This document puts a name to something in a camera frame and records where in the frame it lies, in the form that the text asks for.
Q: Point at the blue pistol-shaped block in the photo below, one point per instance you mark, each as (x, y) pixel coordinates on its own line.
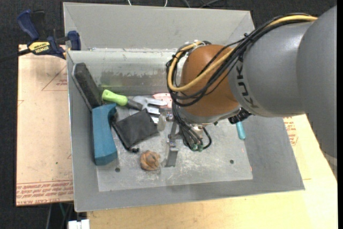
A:
(103, 136)

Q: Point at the black cylinder on white bracket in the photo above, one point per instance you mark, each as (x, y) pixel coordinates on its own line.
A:
(239, 115)

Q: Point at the black fabric pouch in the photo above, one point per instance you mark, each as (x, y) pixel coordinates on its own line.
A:
(136, 128)

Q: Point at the pink flat object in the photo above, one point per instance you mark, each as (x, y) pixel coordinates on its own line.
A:
(162, 96)

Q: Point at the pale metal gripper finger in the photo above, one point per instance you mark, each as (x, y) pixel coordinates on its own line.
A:
(171, 157)
(162, 124)

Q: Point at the brown toy pastry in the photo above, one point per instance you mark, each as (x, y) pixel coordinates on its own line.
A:
(150, 160)

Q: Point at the grey metal bin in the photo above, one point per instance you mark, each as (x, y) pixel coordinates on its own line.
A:
(150, 26)

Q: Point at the dark flat block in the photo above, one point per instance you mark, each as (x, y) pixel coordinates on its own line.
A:
(86, 85)

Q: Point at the brown cardboard board red print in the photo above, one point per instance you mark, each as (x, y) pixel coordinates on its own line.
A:
(43, 120)

